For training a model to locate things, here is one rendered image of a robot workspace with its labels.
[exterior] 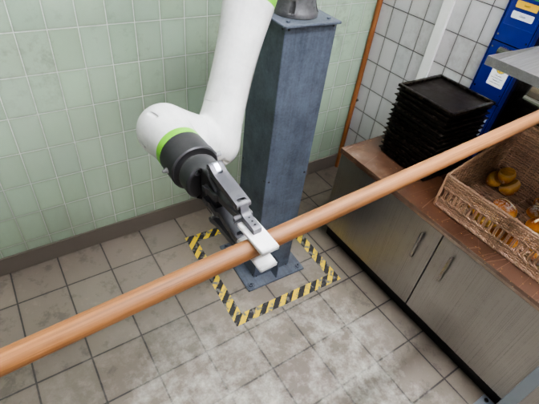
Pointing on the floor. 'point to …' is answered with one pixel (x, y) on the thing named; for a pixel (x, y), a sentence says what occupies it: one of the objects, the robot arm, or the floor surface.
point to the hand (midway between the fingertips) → (257, 244)
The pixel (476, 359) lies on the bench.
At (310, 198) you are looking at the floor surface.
